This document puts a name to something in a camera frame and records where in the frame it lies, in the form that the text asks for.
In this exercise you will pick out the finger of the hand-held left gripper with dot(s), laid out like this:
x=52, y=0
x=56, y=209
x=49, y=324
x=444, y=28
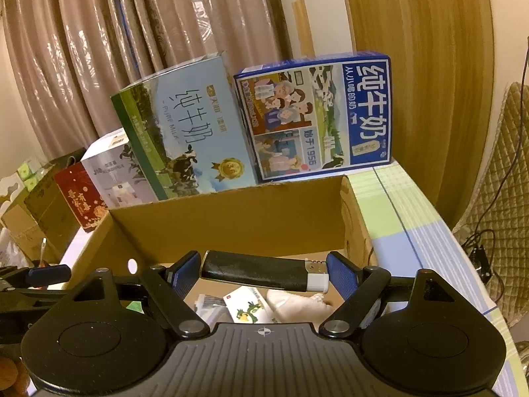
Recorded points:
x=29, y=297
x=47, y=275

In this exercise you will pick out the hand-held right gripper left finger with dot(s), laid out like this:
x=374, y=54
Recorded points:
x=186, y=273

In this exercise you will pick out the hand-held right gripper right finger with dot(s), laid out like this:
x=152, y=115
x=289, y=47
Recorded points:
x=342, y=275

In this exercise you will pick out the clear printed sachet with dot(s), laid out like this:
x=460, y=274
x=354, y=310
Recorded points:
x=208, y=306

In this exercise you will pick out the white cloth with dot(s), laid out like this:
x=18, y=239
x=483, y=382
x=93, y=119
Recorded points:
x=297, y=306

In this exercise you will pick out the black lighter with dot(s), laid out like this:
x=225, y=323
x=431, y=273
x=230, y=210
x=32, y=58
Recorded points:
x=252, y=271

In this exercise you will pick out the brown cardboard box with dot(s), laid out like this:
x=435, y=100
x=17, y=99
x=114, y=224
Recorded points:
x=231, y=223

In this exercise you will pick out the white ointment box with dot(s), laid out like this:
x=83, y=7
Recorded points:
x=248, y=308

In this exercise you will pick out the person's left hand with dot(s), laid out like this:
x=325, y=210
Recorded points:
x=10, y=380

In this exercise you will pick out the brown storage carton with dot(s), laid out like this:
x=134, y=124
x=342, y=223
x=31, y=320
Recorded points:
x=37, y=215

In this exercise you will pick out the red gift box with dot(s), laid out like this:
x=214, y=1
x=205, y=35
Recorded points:
x=80, y=198

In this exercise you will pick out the plaid tablecloth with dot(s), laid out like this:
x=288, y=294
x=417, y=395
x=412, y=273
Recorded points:
x=413, y=223

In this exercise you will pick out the white chair back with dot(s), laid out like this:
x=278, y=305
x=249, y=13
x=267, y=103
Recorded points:
x=7, y=190

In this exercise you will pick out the green tissue packs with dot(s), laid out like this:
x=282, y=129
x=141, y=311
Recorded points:
x=29, y=171

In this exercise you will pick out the white appliance box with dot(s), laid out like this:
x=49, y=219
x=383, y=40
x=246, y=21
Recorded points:
x=120, y=178

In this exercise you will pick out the green milk carton box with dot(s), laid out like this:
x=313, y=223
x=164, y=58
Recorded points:
x=186, y=132

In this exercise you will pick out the blue milk carton box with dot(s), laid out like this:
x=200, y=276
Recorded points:
x=322, y=115

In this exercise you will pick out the chair with quilted cover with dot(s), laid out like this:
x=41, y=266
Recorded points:
x=504, y=215

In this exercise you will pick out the wooden door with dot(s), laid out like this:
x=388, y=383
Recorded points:
x=413, y=49

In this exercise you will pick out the wooden stick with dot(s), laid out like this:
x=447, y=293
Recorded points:
x=303, y=29

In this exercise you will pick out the beige curtain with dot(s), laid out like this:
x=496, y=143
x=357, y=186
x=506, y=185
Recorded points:
x=124, y=29

